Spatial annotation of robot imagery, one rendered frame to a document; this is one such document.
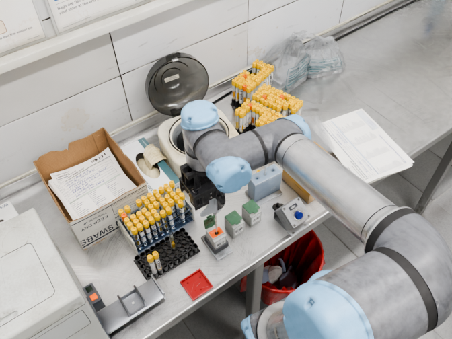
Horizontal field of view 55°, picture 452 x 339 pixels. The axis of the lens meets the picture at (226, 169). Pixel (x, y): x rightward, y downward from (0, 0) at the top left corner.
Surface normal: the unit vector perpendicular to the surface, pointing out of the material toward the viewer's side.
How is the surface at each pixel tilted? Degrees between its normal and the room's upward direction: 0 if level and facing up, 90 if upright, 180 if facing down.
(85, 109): 90
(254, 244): 0
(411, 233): 29
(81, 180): 1
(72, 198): 0
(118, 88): 90
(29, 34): 94
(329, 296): 19
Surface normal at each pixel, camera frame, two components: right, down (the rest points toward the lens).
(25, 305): -0.02, -0.64
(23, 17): 0.60, 0.65
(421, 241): -0.02, -0.87
